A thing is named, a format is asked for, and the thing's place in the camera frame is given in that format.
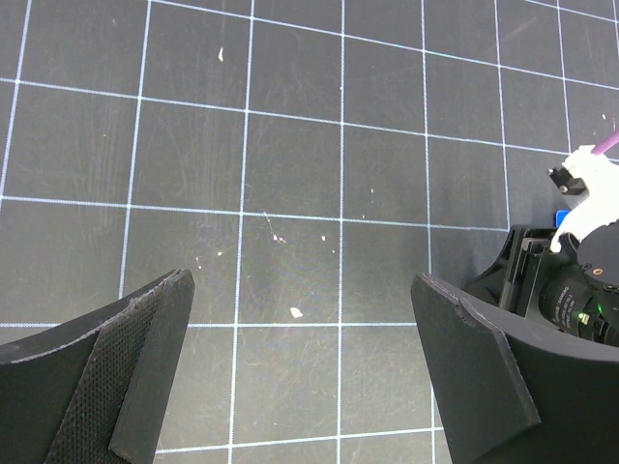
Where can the black grid mat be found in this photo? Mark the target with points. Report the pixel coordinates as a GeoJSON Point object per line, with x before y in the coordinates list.
{"type": "Point", "coordinates": [304, 160]}

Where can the blue compartment tray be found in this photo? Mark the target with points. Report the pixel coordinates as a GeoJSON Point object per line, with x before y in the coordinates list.
{"type": "Point", "coordinates": [560, 216]}

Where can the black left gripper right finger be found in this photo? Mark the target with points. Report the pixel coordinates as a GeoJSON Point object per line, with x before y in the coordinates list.
{"type": "Point", "coordinates": [510, 390]}

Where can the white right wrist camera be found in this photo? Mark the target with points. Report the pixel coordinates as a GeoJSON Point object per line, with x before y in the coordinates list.
{"type": "Point", "coordinates": [588, 180]}

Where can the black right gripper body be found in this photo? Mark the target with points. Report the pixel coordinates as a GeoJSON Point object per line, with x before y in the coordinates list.
{"type": "Point", "coordinates": [570, 283]}

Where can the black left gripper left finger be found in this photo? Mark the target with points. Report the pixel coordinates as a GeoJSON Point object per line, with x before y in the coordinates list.
{"type": "Point", "coordinates": [95, 389]}

